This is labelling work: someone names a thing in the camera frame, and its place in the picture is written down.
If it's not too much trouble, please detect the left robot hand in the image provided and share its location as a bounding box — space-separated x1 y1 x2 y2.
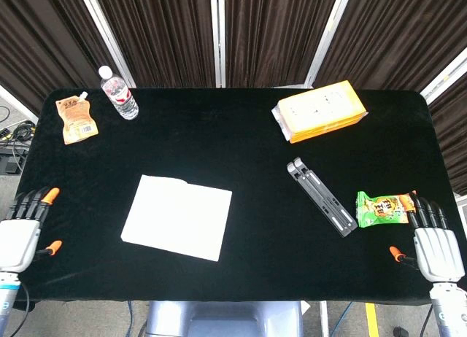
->
0 187 63 274

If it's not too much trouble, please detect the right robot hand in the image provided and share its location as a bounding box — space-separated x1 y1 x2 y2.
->
389 190 466 283

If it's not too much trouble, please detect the white paper folder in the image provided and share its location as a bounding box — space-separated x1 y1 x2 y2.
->
120 174 234 263

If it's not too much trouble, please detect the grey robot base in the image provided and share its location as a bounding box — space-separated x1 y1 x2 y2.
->
144 300 304 337

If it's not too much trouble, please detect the green snack bag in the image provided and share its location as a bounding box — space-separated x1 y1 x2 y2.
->
355 190 417 229

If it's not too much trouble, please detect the grey folding laptop stand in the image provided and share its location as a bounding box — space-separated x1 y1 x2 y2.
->
286 156 358 239

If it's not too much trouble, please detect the orange spout drink pouch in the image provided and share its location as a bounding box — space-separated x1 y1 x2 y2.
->
55 91 100 146

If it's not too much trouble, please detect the clear plastic water bottle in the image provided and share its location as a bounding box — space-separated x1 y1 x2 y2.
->
98 65 140 121

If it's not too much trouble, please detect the yellow tissue pack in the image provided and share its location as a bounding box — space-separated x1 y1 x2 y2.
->
271 80 368 144

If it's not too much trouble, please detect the black table cloth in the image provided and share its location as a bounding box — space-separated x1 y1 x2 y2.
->
0 87 467 306

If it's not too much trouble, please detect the brown curtain partition screen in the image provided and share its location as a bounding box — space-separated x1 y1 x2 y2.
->
0 0 467 196

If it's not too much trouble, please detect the black cable bundle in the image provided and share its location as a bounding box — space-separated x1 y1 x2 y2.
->
0 105 37 177

